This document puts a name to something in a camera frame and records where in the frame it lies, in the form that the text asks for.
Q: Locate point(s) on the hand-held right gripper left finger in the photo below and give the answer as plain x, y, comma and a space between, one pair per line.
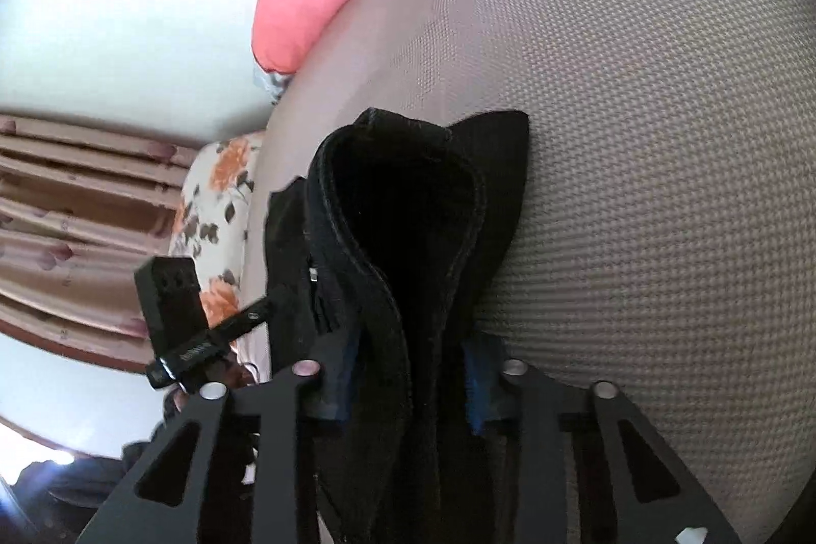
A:
347, 388

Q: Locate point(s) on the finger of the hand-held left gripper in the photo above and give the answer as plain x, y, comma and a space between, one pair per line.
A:
245, 319

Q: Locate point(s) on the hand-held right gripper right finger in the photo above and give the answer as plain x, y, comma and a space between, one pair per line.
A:
475, 394

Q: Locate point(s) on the black pants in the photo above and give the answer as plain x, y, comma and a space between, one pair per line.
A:
395, 212

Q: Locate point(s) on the floral bed sheet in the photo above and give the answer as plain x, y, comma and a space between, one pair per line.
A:
210, 225

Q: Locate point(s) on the pink striped curtain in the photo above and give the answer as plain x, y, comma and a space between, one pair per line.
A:
76, 238

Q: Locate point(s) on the person's dark clothing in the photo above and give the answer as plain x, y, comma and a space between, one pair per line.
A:
76, 480

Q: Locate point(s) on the beige woven bed mat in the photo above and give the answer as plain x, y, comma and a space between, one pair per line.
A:
637, 136

